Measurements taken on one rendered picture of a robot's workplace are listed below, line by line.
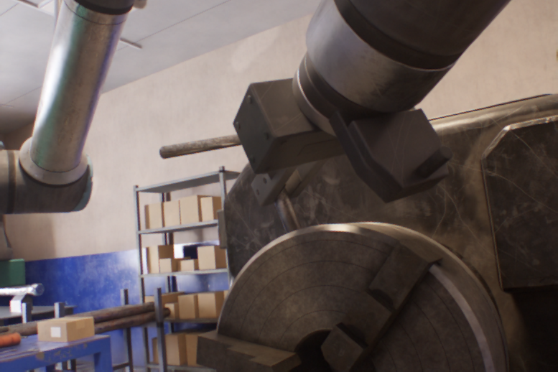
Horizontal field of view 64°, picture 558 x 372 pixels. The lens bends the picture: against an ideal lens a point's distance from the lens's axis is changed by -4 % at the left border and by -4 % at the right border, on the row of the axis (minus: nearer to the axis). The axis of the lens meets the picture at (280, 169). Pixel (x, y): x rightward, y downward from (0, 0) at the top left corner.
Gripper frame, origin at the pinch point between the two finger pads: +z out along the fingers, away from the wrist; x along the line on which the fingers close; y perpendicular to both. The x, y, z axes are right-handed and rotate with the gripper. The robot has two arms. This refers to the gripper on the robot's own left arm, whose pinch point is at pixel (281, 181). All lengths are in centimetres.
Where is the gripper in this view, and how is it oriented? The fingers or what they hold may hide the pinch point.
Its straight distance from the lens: 44.9
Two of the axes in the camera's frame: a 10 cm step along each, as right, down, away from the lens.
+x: -8.6, 2.0, -4.7
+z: -3.3, 4.9, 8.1
